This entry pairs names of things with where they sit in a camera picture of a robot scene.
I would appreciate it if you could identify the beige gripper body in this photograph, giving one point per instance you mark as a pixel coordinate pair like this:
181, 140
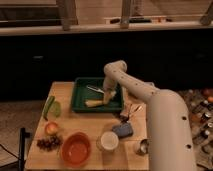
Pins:
108, 95

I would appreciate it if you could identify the yellow banana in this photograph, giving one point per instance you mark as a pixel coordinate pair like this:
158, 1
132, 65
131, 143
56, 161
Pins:
93, 103

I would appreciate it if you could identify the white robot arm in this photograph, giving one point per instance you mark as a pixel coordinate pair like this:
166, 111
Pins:
168, 129

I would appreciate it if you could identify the green plastic tray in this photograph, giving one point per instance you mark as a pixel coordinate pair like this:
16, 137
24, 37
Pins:
81, 94

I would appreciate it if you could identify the small brown block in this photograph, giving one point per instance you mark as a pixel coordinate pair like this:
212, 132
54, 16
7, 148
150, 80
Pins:
124, 115

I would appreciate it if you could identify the blue sponge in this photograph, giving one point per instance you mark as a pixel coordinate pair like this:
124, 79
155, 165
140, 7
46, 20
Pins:
123, 130

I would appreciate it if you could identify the white cup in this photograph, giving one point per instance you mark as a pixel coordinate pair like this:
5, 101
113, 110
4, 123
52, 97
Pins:
108, 141

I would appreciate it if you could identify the light green vegetable piece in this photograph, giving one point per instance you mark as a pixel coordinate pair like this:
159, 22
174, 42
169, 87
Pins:
56, 109

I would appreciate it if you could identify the green pepper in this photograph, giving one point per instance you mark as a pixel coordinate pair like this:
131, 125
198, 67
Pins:
47, 106

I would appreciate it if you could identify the metal cup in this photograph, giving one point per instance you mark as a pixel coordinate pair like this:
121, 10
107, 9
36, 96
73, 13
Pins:
143, 147

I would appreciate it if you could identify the orange bowl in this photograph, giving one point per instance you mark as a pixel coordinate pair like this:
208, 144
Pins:
75, 150

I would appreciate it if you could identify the wooden table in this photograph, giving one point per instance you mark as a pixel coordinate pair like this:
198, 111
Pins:
93, 124

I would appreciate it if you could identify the red yellow apple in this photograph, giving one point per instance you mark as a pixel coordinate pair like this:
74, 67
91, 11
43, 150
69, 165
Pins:
51, 128

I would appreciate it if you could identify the dark grape bunch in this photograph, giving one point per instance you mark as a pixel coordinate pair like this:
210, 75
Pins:
50, 143

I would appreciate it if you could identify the spice bottles rack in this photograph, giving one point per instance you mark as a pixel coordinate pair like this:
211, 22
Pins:
200, 105

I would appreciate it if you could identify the black stand on floor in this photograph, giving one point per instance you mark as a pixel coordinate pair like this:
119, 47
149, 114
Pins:
24, 135

